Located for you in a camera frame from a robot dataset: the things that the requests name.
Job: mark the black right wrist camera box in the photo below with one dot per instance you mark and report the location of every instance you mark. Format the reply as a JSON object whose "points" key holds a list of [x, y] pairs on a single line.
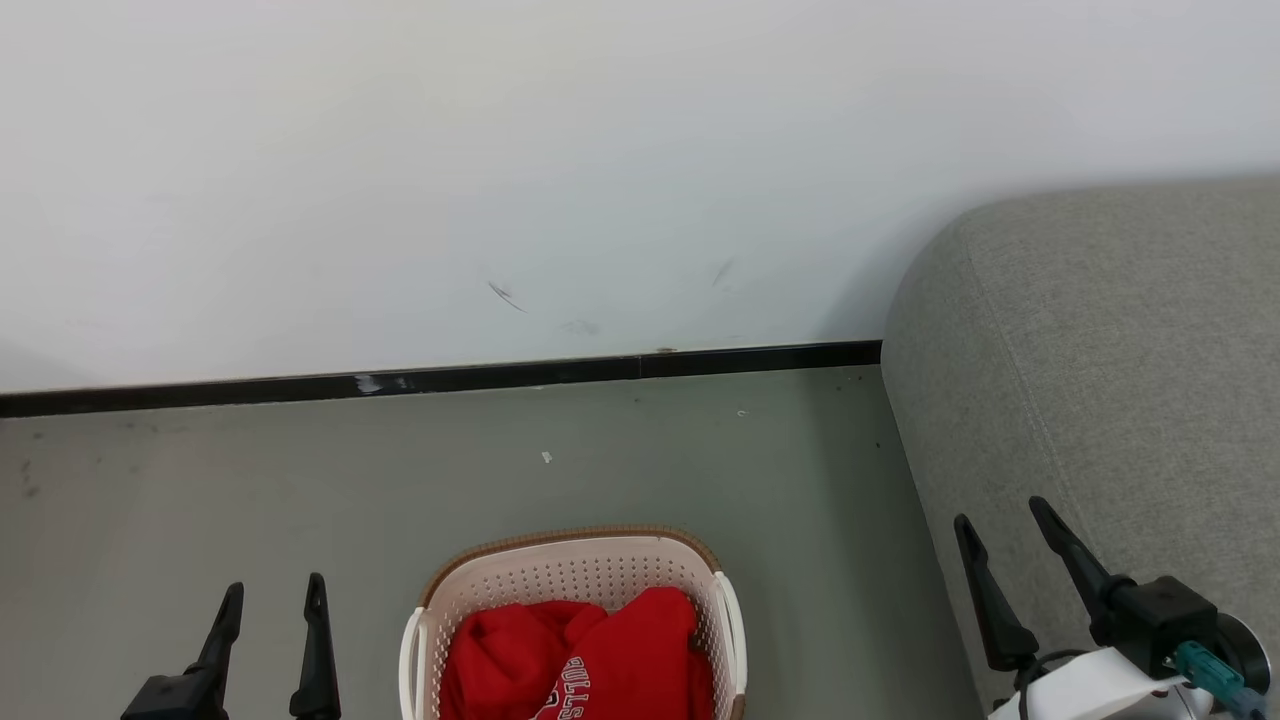
{"points": [[1160, 610]]}

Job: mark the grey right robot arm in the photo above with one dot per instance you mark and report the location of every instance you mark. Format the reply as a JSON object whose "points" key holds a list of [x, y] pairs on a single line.
{"points": [[1250, 650]]}

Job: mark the grey fabric sofa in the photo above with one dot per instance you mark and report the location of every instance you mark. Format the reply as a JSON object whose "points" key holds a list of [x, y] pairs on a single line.
{"points": [[1100, 350]]}

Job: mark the white perforated laundry basket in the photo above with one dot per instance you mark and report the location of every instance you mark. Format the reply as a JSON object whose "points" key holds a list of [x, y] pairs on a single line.
{"points": [[560, 570]]}

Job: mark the teal right camera connector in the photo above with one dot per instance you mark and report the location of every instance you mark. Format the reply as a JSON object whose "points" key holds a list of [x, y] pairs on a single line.
{"points": [[1205, 668]]}

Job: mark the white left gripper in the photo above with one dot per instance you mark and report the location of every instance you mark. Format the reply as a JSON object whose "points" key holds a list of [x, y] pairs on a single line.
{"points": [[180, 702]]}

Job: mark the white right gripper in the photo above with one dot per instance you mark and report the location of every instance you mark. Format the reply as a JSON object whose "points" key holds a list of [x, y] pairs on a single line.
{"points": [[1100, 695]]}

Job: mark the red white Bulls jersey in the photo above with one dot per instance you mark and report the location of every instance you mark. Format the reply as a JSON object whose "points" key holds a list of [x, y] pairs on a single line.
{"points": [[645, 650]]}

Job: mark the black baseboard strip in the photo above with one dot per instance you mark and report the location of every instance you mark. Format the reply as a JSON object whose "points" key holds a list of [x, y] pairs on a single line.
{"points": [[300, 387]]}

